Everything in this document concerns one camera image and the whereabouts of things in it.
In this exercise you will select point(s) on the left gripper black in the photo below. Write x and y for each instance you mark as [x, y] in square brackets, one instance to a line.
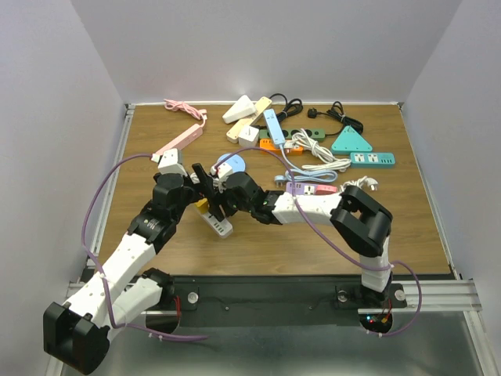
[196, 189]

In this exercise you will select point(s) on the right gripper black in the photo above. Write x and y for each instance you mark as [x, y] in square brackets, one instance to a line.
[214, 207]

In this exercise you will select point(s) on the yellow cube socket adapter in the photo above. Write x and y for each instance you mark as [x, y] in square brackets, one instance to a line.
[202, 206]

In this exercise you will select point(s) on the white usb power strip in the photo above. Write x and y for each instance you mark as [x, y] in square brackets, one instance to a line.
[222, 228]

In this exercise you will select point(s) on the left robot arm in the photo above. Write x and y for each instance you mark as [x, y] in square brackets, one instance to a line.
[79, 331]

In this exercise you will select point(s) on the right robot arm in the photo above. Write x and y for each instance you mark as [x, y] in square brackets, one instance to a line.
[363, 223]

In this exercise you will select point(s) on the round light blue socket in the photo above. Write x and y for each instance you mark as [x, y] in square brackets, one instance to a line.
[233, 164]

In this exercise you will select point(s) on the white cube socket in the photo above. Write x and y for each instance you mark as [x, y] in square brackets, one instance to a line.
[248, 136]

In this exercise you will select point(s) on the orange power strip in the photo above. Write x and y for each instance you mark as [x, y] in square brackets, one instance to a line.
[289, 147]

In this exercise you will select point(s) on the purple pink power strip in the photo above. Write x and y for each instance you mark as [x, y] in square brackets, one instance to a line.
[310, 189]

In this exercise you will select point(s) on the white triangular power strip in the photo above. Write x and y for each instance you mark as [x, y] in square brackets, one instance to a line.
[242, 108]

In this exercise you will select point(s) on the light blue power strip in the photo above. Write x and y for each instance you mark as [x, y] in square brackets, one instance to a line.
[274, 129]

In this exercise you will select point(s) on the beige wooden power strip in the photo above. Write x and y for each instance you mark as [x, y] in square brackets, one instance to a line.
[261, 105]

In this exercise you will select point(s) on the teal triangular power strip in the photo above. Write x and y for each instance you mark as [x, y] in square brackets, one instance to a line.
[350, 141]

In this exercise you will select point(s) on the teal long power strip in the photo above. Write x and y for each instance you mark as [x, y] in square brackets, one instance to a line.
[372, 160]

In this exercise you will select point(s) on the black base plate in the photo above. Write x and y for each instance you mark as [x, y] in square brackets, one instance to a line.
[270, 301]

